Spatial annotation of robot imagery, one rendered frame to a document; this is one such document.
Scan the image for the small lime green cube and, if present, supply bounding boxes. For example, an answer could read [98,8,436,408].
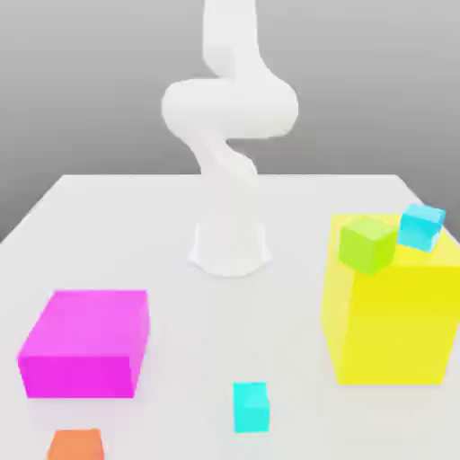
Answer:
[337,217,399,277]

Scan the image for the small cyan cube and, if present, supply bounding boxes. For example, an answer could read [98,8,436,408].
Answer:
[232,381,271,435]

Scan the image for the small sky blue cube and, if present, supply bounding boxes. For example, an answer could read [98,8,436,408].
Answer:
[396,202,447,253]

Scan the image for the small orange cube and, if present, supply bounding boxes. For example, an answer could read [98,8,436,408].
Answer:
[45,428,106,460]

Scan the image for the large magenta box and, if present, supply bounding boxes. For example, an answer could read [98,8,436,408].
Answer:
[16,289,151,400]

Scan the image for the large yellow box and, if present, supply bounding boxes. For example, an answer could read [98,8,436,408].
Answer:
[320,213,460,386]

